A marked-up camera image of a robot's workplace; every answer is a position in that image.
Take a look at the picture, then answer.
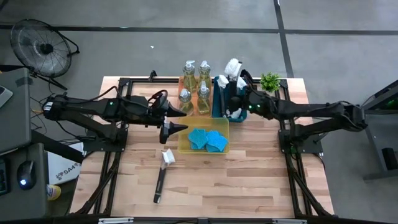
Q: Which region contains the small potted green plant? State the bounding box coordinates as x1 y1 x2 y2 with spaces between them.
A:
259 72 282 93

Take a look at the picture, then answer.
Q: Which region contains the yellow translucent plastic bin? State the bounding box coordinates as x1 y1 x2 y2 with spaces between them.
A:
177 116 231 156

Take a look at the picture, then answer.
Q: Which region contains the black computer mouse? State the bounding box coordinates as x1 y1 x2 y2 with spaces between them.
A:
17 160 37 190

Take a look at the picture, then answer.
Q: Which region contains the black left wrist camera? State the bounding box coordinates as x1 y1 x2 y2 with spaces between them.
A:
148 89 169 108

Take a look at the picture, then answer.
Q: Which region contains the yellow round container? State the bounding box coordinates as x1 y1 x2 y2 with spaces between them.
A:
46 184 62 202

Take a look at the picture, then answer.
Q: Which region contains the black floor fan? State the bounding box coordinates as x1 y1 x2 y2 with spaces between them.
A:
9 18 80 91

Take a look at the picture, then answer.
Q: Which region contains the silver metal bracket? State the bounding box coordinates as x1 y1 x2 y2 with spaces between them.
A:
272 218 307 224
98 217 135 224

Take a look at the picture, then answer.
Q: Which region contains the black aluminium table frame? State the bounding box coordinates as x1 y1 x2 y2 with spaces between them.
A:
71 76 333 218

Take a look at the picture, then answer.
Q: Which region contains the dark desk surface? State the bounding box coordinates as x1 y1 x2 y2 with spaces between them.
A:
0 142 50 222

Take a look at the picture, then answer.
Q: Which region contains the grey equipment stand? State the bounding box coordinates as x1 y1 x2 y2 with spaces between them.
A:
362 79 398 182

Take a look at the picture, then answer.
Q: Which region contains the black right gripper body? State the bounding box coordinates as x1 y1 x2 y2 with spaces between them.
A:
228 92 250 116

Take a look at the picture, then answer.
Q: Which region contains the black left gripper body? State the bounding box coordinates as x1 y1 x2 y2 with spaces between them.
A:
132 95 171 128

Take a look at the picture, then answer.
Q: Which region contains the black diagonal desk beam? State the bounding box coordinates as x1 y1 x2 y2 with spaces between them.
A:
30 129 85 165

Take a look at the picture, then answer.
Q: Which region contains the grey desk panel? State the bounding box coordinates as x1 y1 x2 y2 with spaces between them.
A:
0 67 32 155

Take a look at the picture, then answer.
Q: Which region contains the blue plastic bin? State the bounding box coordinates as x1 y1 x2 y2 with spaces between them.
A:
212 76 249 123

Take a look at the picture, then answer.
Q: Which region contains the clear soap pump bottle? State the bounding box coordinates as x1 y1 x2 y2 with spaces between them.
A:
197 81 211 115
178 88 194 115
182 60 197 94
198 60 212 90

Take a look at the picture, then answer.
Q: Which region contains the white printed cardboard box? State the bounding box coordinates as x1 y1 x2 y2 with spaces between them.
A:
46 141 85 186

